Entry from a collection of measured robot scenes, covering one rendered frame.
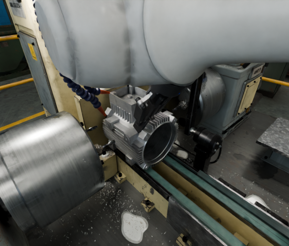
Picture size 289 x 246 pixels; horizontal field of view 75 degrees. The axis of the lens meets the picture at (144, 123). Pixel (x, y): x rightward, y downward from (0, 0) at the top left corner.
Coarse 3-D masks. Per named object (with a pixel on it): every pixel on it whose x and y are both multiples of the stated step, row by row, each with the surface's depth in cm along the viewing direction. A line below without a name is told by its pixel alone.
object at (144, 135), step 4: (108, 108) 65; (108, 112) 64; (112, 112) 65; (172, 116) 61; (172, 120) 60; (176, 120) 62; (144, 132) 54; (140, 136) 54; (144, 136) 53; (148, 136) 55; (144, 140) 54; (172, 148) 68; (144, 164) 60; (144, 168) 61
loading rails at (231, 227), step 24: (120, 168) 76; (168, 168) 69; (192, 168) 64; (144, 192) 68; (168, 192) 56; (192, 192) 63; (216, 192) 57; (168, 216) 59; (192, 216) 50; (216, 216) 59; (240, 216) 51; (264, 216) 50; (192, 240) 54; (216, 240) 45; (240, 240) 53; (264, 240) 48; (288, 240) 46
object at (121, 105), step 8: (120, 88) 65; (128, 88) 68; (136, 88) 67; (112, 96) 62; (120, 96) 67; (128, 96) 63; (136, 96) 63; (112, 104) 64; (120, 104) 60; (128, 104) 57; (120, 112) 62; (128, 112) 59; (128, 120) 60
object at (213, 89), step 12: (204, 72) 75; (216, 72) 80; (204, 84) 71; (216, 84) 75; (180, 96) 75; (204, 96) 70; (216, 96) 74; (168, 108) 82; (180, 108) 72; (204, 108) 70; (216, 108) 78; (180, 120) 79; (204, 120) 77
